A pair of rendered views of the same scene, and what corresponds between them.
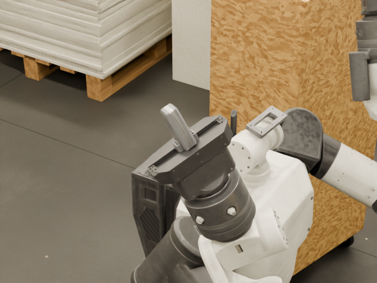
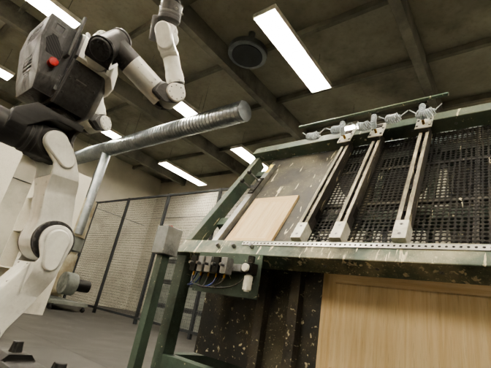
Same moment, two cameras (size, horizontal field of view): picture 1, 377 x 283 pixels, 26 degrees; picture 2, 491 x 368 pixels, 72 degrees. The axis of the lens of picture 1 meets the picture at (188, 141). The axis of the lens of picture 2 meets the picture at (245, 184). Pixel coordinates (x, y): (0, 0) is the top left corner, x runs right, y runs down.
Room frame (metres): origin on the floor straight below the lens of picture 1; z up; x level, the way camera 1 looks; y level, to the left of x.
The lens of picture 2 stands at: (0.33, 0.94, 0.49)
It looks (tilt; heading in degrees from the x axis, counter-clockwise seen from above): 21 degrees up; 279
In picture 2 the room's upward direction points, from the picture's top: 11 degrees clockwise
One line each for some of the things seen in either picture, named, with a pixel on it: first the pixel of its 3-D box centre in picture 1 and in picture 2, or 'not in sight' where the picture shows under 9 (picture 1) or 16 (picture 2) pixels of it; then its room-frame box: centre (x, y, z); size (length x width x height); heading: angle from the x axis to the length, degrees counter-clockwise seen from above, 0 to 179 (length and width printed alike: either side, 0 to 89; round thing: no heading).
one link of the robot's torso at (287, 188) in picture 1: (223, 224); (66, 74); (1.27, -0.07, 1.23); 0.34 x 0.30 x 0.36; 148
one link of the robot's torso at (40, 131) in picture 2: not in sight; (46, 144); (1.25, -0.10, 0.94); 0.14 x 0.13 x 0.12; 148
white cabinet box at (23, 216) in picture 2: not in sight; (40, 236); (3.92, -3.68, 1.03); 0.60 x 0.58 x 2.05; 148
